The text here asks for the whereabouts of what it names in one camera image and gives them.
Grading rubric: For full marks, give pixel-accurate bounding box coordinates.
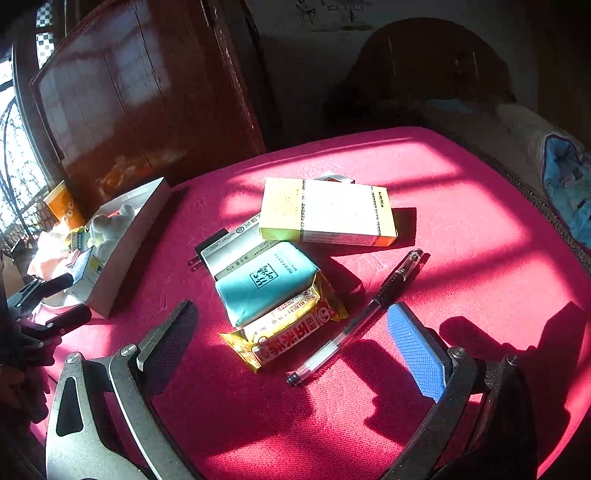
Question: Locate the teal tissue pack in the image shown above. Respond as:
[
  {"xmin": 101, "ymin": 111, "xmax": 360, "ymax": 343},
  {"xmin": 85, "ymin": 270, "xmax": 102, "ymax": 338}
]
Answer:
[{"xmin": 215, "ymin": 241, "xmax": 320, "ymax": 328}]

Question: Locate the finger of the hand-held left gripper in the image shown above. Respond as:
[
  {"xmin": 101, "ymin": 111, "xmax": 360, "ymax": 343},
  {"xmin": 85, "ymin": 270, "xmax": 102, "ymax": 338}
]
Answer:
[
  {"xmin": 7, "ymin": 273, "xmax": 75, "ymax": 308},
  {"xmin": 21, "ymin": 305, "xmax": 93, "ymax": 339}
]

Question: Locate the arched dark wooden headboard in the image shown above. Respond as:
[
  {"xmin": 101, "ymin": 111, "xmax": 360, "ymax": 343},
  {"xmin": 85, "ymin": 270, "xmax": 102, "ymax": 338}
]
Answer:
[{"xmin": 332, "ymin": 18, "xmax": 518, "ymax": 121}]

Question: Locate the white cardboard tray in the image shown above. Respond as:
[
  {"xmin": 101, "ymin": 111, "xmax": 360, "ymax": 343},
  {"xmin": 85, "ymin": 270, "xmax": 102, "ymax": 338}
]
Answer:
[{"xmin": 65, "ymin": 176, "xmax": 172, "ymax": 319}]

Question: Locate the black gel pen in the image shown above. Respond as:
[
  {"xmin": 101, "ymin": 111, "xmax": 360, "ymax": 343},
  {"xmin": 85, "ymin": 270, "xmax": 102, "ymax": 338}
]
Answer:
[{"xmin": 285, "ymin": 248, "xmax": 424, "ymax": 386}]

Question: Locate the blue and white box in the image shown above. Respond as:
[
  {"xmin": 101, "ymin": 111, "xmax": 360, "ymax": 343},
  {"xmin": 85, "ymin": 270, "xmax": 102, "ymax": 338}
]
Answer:
[{"xmin": 69, "ymin": 249, "xmax": 105, "ymax": 296}]

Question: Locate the long white box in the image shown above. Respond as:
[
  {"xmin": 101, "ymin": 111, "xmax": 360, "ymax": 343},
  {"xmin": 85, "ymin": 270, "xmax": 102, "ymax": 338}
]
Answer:
[{"xmin": 203, "ymin": 213, "xmax": 282, "ymax": 280}]

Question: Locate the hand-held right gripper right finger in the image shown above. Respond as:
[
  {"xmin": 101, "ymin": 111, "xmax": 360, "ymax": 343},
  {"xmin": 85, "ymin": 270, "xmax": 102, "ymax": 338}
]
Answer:
[{"xmin": 379, "ymin": 302, "xmax": 539, "ymax": 480}]

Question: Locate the beige rolled bedding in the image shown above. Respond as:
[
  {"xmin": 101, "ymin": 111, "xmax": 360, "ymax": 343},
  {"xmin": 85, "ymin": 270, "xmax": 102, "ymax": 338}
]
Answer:
[{"xmin": 416, "ymin": 99, "xmax": 555, "ymax": 195}]

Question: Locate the white plastic bag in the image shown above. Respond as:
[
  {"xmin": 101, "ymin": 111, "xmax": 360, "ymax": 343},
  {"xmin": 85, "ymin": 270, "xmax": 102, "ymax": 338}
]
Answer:
[{"xmin": 28, "ymin": 226, "xmax": 75, "ymax": 282}]

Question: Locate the white plush bunny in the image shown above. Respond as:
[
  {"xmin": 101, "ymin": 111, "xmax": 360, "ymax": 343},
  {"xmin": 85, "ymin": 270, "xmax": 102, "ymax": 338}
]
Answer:
[{"xmin": 88, "ymin": 205, "xmax": 137, "ymax": 259}]

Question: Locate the reddish brown wooden board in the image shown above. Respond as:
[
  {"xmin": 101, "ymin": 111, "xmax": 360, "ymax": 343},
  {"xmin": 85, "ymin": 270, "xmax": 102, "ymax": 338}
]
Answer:
[{"xmin": 28, "ymin": 0, "xmax": 269, "ymax": 190}]

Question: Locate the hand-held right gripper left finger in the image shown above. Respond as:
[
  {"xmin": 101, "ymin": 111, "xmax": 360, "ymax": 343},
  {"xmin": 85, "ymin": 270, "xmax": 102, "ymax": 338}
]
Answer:
[{"xmin": 45, "ymin": 300, "xmax": 204, "ymax": 480}]

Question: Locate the orange paper cup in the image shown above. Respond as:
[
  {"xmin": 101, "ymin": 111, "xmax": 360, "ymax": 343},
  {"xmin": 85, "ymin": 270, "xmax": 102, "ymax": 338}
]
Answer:
[{"xmin": 43, "ymin": 180, "xmax": 86, "ymax": 230}]

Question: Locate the black plug charger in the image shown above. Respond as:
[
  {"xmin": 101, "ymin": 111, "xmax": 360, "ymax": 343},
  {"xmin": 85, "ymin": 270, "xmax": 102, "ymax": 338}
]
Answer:
[{"xmin": 187, "ymin": 227, "xmax": 229, "ymax": 268}]

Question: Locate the checkered cloth strip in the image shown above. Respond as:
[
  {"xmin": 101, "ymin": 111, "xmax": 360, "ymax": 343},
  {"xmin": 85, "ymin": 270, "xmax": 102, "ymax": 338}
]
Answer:
[{"xmin": 34, "ymin": 0, "xmax": 58, "ymax": 70}]

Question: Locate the blue printed blanket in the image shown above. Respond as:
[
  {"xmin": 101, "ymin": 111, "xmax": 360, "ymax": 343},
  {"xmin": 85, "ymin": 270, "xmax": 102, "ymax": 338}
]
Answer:
[{"xmin": 540, "ymin": 131, "xmax": 591, "ymax": 252}]

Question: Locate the white medicine box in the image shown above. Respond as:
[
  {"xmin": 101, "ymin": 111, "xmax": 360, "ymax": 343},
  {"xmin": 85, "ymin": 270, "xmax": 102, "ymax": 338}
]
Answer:
[{"xmin": 69, "ymin": 228, "xmax": 93, "ymax": 252}]

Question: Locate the yellow cardboard box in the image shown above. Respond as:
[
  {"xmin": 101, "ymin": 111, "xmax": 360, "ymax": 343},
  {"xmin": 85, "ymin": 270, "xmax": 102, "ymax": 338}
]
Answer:
[{"xmin": 259, "ymin": 176, "xmax": 399, "ymax": 248}]

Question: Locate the yellow snack packet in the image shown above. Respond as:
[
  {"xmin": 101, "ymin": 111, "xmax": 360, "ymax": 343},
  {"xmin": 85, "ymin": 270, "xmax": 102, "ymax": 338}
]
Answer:
[{"xmin": 219, "ymin": 272, "xmax": 349, "ymax": 372}]

